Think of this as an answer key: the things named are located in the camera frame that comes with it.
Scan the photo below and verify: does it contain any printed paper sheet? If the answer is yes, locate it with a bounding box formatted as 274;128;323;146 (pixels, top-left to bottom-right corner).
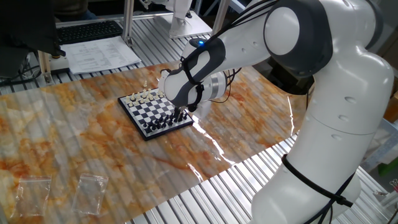
60;35;142;75

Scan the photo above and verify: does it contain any white device stand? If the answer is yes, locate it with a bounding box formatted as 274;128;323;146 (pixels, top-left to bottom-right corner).
141;0;194;37

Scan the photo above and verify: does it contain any orange marble pattern mat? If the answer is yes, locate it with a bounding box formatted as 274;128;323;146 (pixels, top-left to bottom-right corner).
0;57;312;224

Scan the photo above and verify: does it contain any black cable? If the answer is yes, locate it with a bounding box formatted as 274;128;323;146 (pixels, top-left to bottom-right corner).
0;63;43;88

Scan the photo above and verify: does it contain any person in brown jacket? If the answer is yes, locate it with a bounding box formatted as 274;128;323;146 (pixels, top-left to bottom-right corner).
54;0;99;22

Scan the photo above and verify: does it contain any short aluminium extrusion post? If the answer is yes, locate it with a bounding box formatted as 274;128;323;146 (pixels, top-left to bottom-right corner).
37;49;55;86

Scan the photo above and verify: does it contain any black computer keyboard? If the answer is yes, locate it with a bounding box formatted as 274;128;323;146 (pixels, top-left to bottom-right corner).
57;20;124;46

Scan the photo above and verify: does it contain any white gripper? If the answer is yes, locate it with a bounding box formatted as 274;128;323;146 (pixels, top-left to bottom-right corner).
158;73;213;123

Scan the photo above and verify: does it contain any black wrist strap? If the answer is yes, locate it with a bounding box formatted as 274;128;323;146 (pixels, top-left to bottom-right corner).
180;55;205;113

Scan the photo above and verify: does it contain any brown cardboard box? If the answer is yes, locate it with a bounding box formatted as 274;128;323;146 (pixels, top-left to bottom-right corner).
382;90;398;124

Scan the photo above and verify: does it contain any grey metal base plate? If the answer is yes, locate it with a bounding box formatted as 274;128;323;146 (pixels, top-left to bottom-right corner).
154;11;214;40

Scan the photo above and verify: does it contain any green plastic object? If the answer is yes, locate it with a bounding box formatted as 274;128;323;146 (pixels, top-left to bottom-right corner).
377;157;398;177

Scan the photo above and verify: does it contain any clear plastic zip bag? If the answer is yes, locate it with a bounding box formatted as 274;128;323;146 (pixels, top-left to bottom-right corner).
71;173;109;216
11;175;53;218

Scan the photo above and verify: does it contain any black white magnetic chessboard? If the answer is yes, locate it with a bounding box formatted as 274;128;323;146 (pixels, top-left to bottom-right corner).
117;88;195;142

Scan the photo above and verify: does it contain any black strap with clasp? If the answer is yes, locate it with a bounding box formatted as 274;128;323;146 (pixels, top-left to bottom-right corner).
280;153;355;208

